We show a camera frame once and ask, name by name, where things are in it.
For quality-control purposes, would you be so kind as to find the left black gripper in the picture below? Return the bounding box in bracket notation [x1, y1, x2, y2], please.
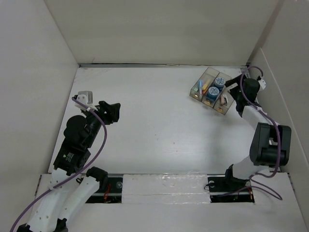
[82, 100, 120, 147]

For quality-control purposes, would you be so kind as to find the blue slime jar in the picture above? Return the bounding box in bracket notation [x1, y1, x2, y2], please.
[206, 86, 220, 102]
[213, 77, 226, 91]

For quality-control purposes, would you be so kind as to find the pink mini stapler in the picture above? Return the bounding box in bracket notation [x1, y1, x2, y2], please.
[220, 94, 228, 106]

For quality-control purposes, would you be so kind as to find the yellow highlighter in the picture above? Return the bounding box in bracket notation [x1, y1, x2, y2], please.
[202, 79, 211, 91]

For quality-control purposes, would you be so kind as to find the blue highlighter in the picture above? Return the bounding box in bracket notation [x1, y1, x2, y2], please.
[198, 80, 204, 95]

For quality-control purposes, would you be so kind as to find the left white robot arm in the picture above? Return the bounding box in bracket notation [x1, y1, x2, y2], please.
[11, 97, 121, 232]

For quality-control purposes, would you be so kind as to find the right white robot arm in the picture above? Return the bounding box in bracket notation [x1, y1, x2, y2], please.
[223, 74, 292, 191]

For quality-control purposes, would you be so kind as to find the right clear organizer bin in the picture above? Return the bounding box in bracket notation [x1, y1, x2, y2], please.
[213, 87, 234, 115]

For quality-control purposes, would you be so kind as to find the clear organizer bin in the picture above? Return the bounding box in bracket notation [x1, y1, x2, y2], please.
[201, 72, 231, 108]
[213, 87, 234, 115]
[190, 67, 219, 101]

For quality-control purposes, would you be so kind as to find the middle clear organizer bin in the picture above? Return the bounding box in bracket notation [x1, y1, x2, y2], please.
[201, 72, 231, 108]

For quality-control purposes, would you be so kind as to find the left clear organizer bin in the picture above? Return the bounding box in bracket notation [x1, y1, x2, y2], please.
[190, 67, 219, 101]

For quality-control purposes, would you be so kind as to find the aluminium rail back edge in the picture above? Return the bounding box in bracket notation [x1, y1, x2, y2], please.
[79, 63, 247, 68]

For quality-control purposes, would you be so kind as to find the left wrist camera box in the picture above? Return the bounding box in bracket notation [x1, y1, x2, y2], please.
[72, 90, 97, 112]

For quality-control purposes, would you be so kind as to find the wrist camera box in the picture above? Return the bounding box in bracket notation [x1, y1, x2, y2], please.
[72, 90, 97, 112]
[257, 76, 267, 91]

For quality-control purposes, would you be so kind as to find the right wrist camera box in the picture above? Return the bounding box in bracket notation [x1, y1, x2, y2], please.
[257, 76, 267, 91]

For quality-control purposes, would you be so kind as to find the front black mounting rail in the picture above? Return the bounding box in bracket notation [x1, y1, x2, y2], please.
[87, 174, 254, 203]

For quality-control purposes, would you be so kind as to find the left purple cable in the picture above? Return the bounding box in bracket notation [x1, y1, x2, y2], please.
[11, 96, 108, 232]

